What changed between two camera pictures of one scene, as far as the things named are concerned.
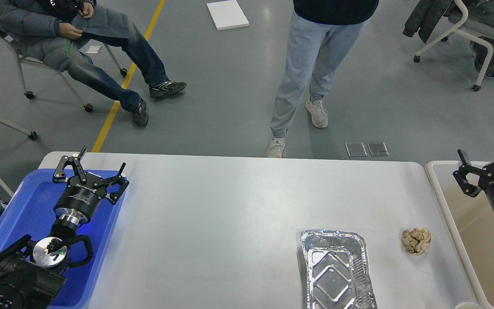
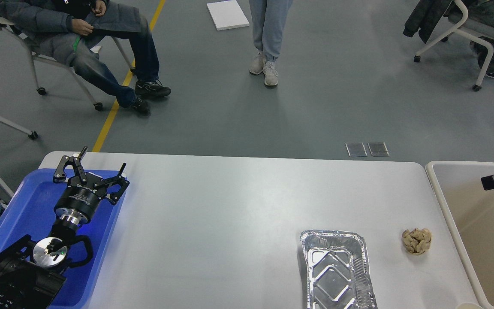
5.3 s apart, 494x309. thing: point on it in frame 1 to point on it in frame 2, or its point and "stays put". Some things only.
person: [323, 34] to [269, 18]
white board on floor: [227, 14] stays put
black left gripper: [77, 202] stays put
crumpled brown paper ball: [417, 241] stays put
